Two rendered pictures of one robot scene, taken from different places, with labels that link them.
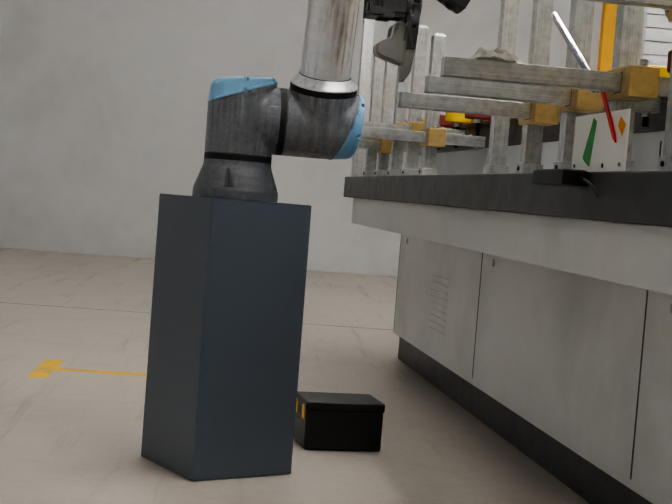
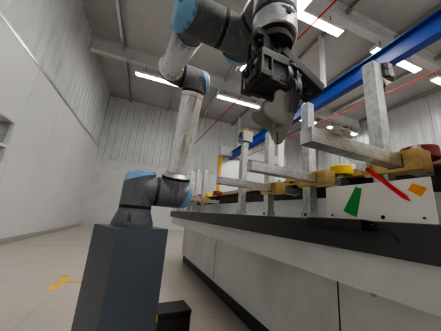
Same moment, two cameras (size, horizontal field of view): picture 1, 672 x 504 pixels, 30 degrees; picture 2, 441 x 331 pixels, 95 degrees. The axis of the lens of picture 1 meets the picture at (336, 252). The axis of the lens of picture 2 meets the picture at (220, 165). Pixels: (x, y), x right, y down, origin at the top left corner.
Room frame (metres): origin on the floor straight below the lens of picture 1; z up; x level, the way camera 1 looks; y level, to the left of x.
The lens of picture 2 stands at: (1.70, 0.10, 0.68)
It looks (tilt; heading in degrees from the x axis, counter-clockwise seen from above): 14 degrees up; 346
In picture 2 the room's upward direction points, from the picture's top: 5 degrees clockwise
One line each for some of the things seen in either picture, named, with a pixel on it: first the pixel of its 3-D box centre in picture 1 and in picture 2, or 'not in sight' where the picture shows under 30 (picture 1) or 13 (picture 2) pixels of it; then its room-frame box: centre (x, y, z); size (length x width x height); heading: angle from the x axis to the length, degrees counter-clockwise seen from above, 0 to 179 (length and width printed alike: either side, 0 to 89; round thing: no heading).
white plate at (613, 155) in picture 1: (598, 142); (368, 201); (2.12, -0.43, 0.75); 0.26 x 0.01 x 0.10; 8
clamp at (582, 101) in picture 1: (578, 98); (314, 180); (2.32, -0.42, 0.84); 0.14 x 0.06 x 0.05; 8
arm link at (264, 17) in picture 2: not in sight; (275, 33); (1.99, -0.07, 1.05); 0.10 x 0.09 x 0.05; 8
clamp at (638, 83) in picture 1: (630, 85); (393, 165); (2.07, -0.46, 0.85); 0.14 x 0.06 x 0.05; 8
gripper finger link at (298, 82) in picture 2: (410, 22); (288, 92); (1.98, -0.09, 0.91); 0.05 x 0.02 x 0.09; 8
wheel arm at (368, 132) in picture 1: (408, 136); (196, 199); (3.53, -0.18, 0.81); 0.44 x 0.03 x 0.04; 98
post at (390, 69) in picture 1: (385, 125); not in sight; (4.32, -0.14, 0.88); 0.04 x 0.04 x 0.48; 8
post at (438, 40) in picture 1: (432, 118); (203, 194); (3.58, -0.24, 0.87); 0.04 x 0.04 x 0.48; 8
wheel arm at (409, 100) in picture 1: (505, 110); (261, 187); (2.54, -0.32, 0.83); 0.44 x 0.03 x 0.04; 98
